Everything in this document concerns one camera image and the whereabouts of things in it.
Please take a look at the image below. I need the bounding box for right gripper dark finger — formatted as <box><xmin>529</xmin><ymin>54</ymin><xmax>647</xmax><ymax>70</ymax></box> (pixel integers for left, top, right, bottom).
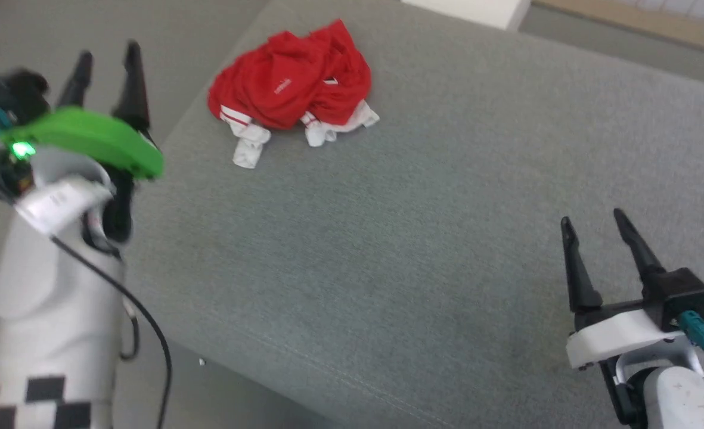
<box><xmin>613</xmin><ymin>207</ymin><xmax>668</xmax><ymax>284</ymax></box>
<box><xmin>560</xmin><ymin>216</ymin><xmax>604</xmax><ymax>315</ymax></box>

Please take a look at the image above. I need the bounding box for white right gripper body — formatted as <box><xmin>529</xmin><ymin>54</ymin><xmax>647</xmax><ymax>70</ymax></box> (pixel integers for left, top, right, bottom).
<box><xmin>565</xmin><ymin>301</ymin><xmax>695</xmax><ymax>373</ymax></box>

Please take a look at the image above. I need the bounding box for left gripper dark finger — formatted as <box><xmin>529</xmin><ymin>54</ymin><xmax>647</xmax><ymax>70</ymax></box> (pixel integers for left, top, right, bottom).
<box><xmin>110</xmin><ymin>40</ymin><xmax>151</xmax><ymax>132</ymax></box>
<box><xmin>57</xmin><ymin>51</ymin><xmax>94</xmax><ymax>111</ymax></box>

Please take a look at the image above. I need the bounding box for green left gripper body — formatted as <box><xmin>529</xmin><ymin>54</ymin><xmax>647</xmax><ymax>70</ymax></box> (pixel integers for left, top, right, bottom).
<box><xmin>0</xmin><ymin>106</ymin><xmax>165</xmax><ymax>181</ymax></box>

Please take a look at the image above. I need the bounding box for red white basketball jersey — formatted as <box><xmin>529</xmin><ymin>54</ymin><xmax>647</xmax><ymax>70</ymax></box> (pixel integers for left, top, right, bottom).
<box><xmin>207</xmin><ymin>18</ymin><xmax>381</xmax><ymax>169</ymax></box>

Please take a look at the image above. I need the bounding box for grey fabric sofa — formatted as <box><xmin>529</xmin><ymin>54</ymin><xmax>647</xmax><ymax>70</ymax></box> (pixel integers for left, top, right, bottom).
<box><xmin>113</xmin><ymin>0</ymin><xmax>704</xmax><ymax>429</ymax></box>

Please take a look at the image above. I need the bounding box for white box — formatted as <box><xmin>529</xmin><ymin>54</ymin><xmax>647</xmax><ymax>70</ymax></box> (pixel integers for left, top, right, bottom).
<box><xmin>401</xmin><ymin>0</ymin><xmax>531</xmax><ymax>32</ymax></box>

